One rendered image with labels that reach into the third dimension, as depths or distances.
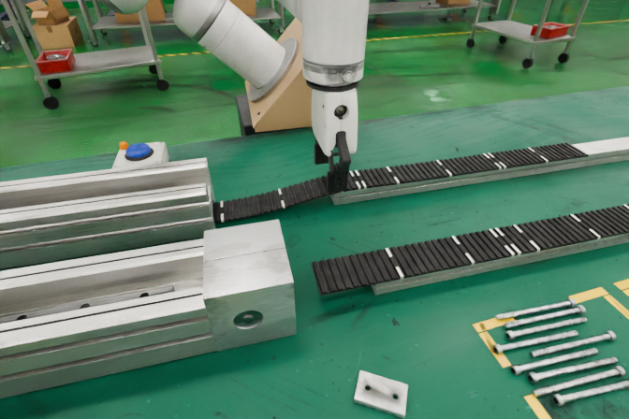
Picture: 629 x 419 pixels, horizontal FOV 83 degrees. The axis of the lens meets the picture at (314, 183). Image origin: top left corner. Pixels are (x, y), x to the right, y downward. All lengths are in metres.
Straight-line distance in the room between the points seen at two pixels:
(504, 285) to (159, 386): 0.43
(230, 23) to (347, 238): 0.54
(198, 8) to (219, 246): 0.57
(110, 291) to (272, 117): 0.51
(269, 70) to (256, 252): 0.57
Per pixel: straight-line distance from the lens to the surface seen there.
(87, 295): 0.49
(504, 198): 0.71
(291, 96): 0.83
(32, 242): 0.62
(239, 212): 0.60
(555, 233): 0.62
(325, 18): 0.46
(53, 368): 0.48
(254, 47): 0.88
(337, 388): 0.43
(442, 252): 0.51
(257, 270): 0.39
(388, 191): 0.64
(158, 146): 0.72
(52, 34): 5.44
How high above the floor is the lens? 1.17
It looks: 36 degrees down
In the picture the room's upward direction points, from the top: straight up
